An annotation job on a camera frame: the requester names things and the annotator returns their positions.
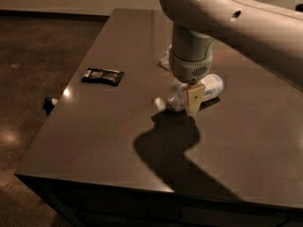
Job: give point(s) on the blue label plastic water bottle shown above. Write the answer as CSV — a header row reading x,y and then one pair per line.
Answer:
x,y
176,99

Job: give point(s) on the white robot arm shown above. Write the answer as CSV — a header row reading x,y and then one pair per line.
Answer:
x,y
267,35

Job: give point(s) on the black and white floor object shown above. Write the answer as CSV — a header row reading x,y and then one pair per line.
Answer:
x,y
49,104

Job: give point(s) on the black snack packet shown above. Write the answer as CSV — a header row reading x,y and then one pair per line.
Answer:
x,y
104,76

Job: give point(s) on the clear crushed plastic bottle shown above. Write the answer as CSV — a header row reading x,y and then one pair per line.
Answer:
x,y
163,62

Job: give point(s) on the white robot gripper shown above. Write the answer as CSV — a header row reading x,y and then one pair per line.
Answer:
x,y
190,68

